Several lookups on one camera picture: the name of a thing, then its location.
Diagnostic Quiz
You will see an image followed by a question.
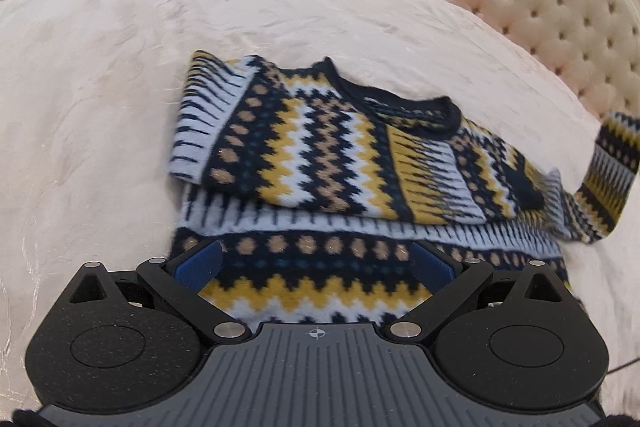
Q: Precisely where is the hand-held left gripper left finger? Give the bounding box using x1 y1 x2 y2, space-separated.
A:
68 239 253 344

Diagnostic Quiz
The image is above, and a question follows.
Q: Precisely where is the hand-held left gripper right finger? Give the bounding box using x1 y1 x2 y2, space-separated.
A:
386 240 574 348

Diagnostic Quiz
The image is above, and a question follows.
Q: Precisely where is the navy yellow patterned knit sweater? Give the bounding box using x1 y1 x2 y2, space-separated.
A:
167 51 640 325

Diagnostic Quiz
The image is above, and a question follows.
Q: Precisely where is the cream bedspread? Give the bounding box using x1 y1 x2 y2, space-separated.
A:
0 0 640 410

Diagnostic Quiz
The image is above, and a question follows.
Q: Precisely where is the black cable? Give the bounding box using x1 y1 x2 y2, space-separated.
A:
606 356 640 377

